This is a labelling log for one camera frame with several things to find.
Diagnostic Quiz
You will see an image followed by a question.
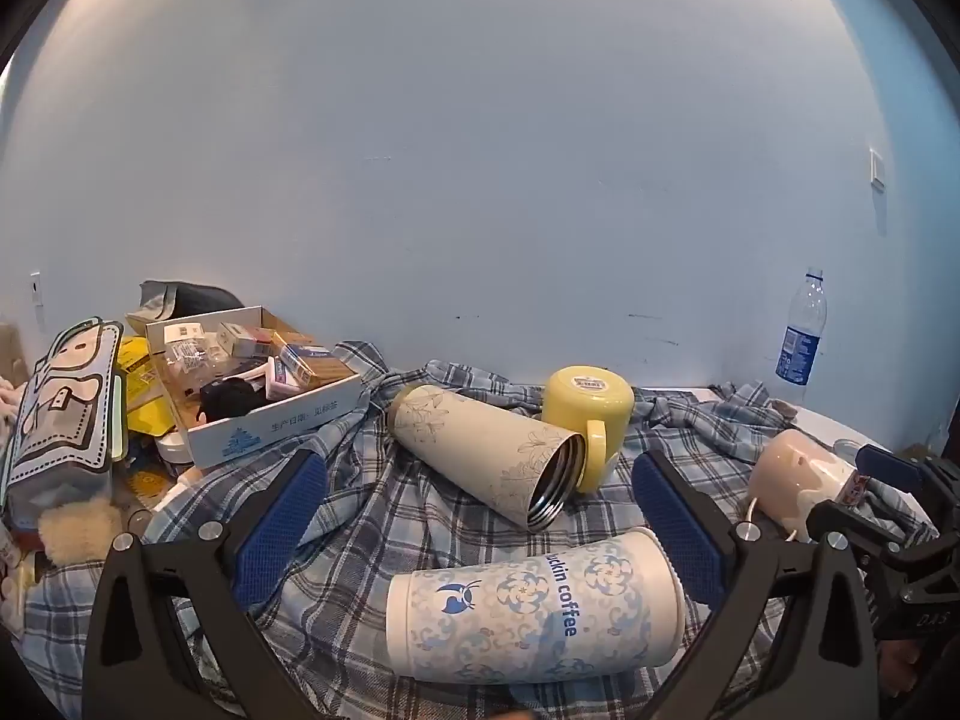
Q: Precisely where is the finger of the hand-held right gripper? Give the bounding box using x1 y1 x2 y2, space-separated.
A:
855 444 960 533
806 499 938 567

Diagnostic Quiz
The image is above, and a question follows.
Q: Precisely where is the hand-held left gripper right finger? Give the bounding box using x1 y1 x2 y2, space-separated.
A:
632 450 880 720

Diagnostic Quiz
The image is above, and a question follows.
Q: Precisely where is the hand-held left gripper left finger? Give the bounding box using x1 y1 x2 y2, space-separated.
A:
81 448 331 720

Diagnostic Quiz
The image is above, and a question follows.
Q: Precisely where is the beige ceramic cup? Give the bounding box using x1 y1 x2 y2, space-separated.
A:
748 427 876 542

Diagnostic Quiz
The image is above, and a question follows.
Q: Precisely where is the blue floral paper cup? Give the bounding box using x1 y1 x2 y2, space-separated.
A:
385 527 688 685

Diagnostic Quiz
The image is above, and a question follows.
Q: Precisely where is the person's right hand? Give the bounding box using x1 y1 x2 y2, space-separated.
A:
876 639 925 700

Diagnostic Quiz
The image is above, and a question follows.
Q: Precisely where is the white cardboard box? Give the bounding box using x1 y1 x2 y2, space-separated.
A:
146 305 367 470

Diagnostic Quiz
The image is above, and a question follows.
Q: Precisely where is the blue plaid shirt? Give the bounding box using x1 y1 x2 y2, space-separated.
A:
15 340 938 720

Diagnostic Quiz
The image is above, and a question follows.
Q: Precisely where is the white round container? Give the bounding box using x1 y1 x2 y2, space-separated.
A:
154 429 197 467

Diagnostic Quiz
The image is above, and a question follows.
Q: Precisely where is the black cloth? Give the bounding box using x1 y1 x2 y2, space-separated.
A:
198 377 261 423

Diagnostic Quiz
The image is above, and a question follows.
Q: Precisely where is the clear plastic water bottle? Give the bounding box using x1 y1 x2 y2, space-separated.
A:
775 268 829 407

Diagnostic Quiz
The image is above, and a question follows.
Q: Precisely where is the yellow mug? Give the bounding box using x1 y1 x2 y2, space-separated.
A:
541 365 635 495

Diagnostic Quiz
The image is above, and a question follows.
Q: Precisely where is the golden small box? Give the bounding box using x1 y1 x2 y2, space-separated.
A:
300 358 355 393

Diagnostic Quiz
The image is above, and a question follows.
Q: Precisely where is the blue and white small box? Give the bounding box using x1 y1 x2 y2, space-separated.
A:
277 345 332 385

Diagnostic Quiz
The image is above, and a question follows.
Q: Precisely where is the beige fluffy toy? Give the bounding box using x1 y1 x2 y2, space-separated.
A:
36 499 125 565

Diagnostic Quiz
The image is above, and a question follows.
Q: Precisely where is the yellow packet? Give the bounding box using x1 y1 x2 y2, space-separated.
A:
114 336 179 437

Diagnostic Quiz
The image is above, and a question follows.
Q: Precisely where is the cream floral thermos flask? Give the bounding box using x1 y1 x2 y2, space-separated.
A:
388 384 587 534

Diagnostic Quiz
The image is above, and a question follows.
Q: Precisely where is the dark grey cloth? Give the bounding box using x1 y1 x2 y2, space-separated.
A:
125 280 245 329

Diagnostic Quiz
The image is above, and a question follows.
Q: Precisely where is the cartoon print bag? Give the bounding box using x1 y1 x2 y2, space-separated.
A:
0 315 125 515

